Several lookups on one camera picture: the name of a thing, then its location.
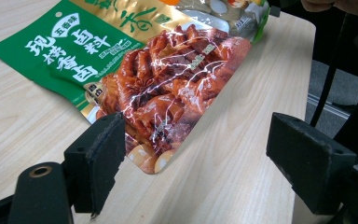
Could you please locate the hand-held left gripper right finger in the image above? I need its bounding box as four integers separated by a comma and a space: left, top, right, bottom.
265, 111, 358, 216

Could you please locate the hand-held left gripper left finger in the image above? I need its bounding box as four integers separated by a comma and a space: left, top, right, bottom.
63, 111, 127, 218

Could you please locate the green and red seasoning packet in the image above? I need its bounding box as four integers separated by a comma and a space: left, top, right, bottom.
0, 0, 254, 175

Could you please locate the orange and white packet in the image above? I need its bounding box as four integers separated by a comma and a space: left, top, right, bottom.
158, 0, 271, 45

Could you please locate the small dark block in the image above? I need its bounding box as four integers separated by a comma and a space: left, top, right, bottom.
268, 4, 282, 19

